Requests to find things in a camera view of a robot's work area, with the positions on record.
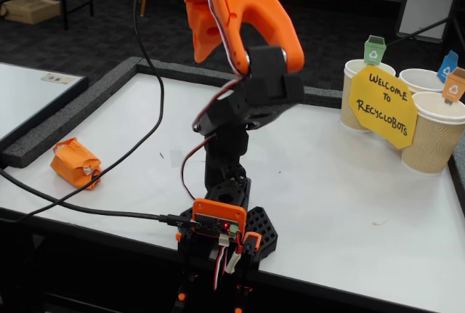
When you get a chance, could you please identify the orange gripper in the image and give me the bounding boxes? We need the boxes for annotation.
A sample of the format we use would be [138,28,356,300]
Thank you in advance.
[176,0,223,64]

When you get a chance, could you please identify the black robot base clamp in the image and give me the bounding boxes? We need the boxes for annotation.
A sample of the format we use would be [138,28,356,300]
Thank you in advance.
[176,206,279,313]

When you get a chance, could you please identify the black foam border strip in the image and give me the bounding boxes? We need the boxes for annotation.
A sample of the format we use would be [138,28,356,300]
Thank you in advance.
[447,142,465,219]
[1,56,143,168]
[136,57,237,87]

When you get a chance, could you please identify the short black foam strip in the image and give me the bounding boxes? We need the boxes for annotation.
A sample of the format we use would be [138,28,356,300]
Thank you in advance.
[301,86,344,110]

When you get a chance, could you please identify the paper label sticker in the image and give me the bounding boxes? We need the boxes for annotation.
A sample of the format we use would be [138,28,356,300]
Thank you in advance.
[40,72,76,85]

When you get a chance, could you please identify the paper cup with green tag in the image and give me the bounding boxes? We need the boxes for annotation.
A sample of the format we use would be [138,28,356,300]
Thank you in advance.
[340,59,397,134]

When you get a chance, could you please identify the orange cased controller board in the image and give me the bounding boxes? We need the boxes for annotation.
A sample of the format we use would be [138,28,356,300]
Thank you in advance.
[191,198,248,237]

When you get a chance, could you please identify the green recycling bin tag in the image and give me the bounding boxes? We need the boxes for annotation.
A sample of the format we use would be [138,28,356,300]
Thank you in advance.
[363,35,387,65]

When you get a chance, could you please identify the brown cardboard box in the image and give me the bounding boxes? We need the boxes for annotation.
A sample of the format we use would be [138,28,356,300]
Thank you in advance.
[1,0,62,25]

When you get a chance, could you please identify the orange paper bundle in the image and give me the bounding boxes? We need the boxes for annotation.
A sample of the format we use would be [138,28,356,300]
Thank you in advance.
[49,137,104,191]

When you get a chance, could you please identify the white table with black edge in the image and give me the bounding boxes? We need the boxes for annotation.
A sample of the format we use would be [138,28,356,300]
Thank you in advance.
[0,62,89,150]

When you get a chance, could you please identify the yellow welcome paper sign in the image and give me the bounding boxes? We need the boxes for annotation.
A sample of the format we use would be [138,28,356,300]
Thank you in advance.
[348,65,419,150]

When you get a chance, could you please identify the paper cup with blue tag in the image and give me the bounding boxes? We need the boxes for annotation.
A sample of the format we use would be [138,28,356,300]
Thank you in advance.
[398,68,445,94]

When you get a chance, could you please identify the blue recycling bin tag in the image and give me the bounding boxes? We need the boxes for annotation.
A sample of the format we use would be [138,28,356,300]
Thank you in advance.
[435,49,458,84]

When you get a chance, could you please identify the paper cup with orange tag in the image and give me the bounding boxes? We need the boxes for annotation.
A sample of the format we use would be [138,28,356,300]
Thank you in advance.
[401,91,465,175]

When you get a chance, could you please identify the orange recycling bin tag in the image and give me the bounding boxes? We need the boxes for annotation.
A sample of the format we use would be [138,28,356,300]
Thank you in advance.
[442,66,465,106]

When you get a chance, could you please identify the red white black servo wire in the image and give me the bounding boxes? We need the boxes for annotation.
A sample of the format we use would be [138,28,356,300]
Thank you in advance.
[180,0,251,203]

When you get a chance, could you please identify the black camera cable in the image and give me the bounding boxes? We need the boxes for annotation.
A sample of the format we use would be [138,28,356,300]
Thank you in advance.
[0,0,165,224]

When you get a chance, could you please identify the black USB cable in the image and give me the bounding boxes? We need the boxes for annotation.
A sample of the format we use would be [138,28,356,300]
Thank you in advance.
[0,167,193,229]

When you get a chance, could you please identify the servo wires with white connector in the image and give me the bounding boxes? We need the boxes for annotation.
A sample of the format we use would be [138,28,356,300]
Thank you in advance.
[212,232,243,290]

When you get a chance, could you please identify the white panel with black frame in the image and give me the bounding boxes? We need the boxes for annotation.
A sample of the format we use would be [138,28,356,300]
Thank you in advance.
[395,0,465,44]

